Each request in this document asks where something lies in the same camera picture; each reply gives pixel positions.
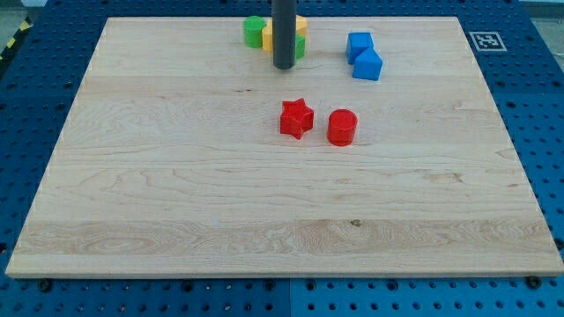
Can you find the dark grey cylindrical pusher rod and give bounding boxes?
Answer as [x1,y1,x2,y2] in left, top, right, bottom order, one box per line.
[271,0,296,70]

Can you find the blue triangle block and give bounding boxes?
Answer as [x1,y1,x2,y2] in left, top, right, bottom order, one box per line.
[352,48,383,81]

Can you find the yellow block behind rod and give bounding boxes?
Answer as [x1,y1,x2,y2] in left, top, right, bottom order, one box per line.
[296,15,308,37]

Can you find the yellow block left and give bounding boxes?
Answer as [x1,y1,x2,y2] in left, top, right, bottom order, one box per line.
[262,19,273,52]

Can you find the green block behind rod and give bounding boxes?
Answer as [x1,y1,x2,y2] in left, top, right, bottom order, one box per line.
[295,33,306,60]

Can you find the green cylinder block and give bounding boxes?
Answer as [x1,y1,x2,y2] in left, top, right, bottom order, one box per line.
[242,16,266,48]

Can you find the blue cube block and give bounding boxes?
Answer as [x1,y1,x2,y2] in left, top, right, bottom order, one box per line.
[345,32,374,64]

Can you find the red star block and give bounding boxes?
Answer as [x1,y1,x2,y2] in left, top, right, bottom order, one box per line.
[279,99,315,139]

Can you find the red cylinder block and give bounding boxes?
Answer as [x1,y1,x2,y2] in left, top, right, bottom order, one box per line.
[327,109,358,146]

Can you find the wooden board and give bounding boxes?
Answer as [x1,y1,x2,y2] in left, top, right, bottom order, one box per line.
[6,17,563,279]

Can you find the white fiducial marker tag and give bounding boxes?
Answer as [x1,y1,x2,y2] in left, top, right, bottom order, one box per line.
[469,31,507,52]

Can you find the black bolt left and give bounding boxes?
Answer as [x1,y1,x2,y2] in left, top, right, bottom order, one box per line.
[36,279,53,292]

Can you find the black bolt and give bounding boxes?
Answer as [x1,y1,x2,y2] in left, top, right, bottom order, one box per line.
[525,276,543,290]
[36,279,53,292]

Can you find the black bolt right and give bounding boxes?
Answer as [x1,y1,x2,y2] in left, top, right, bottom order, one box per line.
[525,276,543,290]

